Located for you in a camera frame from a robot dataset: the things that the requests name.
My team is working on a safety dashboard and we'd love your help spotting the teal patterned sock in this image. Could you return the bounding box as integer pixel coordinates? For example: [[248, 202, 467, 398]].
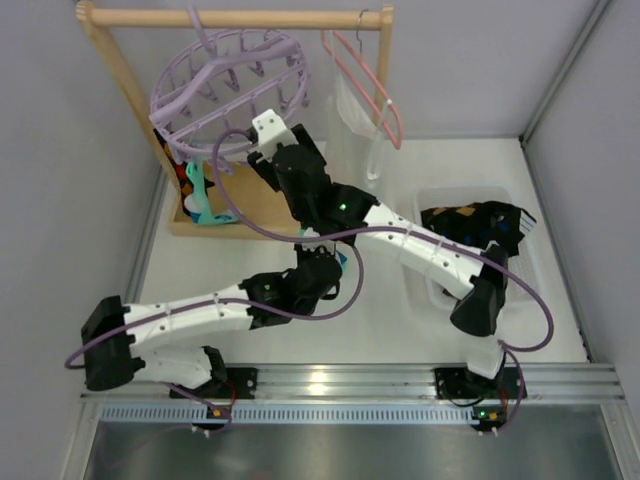
[[183, 161, 238, 226], [294, 228, 348, 272]]

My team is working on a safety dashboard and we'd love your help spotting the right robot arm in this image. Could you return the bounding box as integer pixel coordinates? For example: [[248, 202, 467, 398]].
[[245, 117, 508, 387]]

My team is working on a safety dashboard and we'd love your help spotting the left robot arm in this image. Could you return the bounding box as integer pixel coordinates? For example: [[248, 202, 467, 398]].
[[81, 245, 343, 392]]

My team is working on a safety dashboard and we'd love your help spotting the pink clothes hanger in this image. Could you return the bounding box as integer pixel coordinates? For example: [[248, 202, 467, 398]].
[[321, 30, 404, 150]]

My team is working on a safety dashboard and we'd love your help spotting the purple round clip hanger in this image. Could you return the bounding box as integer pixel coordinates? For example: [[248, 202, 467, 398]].
[[149, 6, 310, 166]]

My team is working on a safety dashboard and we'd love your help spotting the white hanging cloth bag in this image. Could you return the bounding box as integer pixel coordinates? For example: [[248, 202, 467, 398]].
[[324, 72, 385, 194]]

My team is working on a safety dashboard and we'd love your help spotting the wooden clothes rack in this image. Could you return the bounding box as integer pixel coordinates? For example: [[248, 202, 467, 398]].
[[74, 0, 395, 239]]

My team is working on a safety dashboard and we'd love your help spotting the hanging red argyle sock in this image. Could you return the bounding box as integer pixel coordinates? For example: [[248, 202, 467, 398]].
[[153, 129, 199, 221]]

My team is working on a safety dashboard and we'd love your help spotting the brown tan argyle sock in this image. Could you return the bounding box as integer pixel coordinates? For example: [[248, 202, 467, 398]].
[[419, 203, 485, 245]]

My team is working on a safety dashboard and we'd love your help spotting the white plastic basket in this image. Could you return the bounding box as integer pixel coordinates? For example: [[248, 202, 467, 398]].
[[403, 183, 539, 313]]

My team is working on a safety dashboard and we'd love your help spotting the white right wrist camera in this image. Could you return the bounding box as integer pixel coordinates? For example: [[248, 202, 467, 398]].
[[251, 109, 298, 160]]

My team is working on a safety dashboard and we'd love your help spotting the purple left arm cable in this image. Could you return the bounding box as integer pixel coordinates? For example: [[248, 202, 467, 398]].
[[63, 239, 365, 436]]

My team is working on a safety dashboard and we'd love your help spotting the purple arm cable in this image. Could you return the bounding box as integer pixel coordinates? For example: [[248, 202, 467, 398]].
[[63, 239, 365, 436], [211, 128, 555, 436]]

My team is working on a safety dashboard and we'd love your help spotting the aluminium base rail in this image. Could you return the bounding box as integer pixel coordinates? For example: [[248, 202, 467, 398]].
[[80, 363, 629, 431]]

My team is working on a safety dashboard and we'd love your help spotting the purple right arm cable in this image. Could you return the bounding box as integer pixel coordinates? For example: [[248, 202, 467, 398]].
[[211, 128, 555, 436]]

